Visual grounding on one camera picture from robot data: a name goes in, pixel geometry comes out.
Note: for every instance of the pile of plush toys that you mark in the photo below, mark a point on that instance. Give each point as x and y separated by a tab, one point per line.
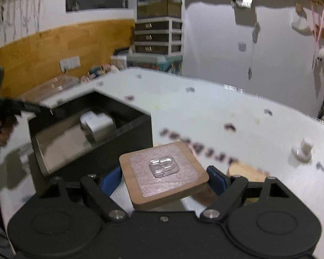
99	71

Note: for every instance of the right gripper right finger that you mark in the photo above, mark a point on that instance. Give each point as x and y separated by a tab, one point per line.
229	193

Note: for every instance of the white knob suction hook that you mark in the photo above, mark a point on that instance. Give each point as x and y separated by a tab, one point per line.
303	152

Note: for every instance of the white three-drawer cabinet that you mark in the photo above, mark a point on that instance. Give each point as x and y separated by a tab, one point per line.
159	35

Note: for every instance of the white round tape measure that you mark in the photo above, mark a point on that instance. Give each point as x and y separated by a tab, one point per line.
89	118

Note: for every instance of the white wall power sockets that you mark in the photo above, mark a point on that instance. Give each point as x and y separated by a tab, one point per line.
69	64

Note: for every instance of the glass fish tank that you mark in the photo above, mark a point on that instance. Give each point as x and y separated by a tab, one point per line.
159	8

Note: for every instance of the clear plastic storage bin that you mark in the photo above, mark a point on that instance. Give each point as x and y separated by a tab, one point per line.
49	88

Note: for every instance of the white usb wall charger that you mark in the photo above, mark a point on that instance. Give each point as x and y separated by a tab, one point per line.
102	129

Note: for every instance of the white hanging bag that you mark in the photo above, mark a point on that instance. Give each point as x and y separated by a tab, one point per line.
300	24

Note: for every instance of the patterned teal storage chest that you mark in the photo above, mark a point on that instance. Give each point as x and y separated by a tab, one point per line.
163	63

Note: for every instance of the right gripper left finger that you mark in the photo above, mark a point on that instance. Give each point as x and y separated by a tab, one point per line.
96	192

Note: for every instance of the black storage box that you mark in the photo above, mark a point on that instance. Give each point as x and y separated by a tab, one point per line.
62	148

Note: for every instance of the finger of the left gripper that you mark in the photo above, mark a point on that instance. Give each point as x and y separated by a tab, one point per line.
22	106

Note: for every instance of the square wooden coaster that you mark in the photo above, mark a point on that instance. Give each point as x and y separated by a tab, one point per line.
160	175

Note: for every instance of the oval wooden block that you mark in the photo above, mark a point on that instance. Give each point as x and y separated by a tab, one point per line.
245	176

